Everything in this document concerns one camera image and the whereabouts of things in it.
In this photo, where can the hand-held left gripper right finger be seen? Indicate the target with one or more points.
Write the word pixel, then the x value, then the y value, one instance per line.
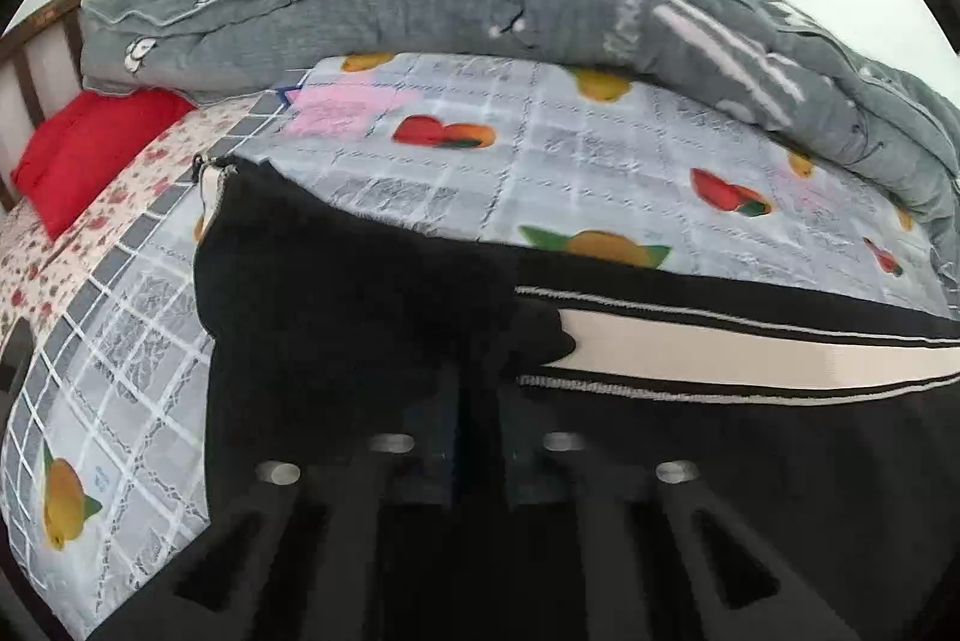
pixel 525 446

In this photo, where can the floral bed sheet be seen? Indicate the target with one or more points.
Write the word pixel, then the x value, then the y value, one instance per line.
pixel 142 168

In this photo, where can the grey quilt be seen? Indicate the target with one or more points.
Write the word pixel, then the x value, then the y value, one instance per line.
pixel 450 11

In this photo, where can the black pants with white stripe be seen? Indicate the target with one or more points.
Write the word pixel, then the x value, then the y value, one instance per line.
pixel 337 281

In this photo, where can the red pillow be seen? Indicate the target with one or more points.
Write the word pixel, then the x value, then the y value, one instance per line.
pixel 90 153

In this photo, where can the fruit print bed sheet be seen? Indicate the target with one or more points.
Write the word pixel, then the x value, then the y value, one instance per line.
pixel 600 161

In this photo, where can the wooden headboard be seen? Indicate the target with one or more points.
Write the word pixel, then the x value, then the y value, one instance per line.
pixel 45 48

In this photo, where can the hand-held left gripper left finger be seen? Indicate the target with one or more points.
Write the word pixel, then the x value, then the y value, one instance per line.
pixel 439 438

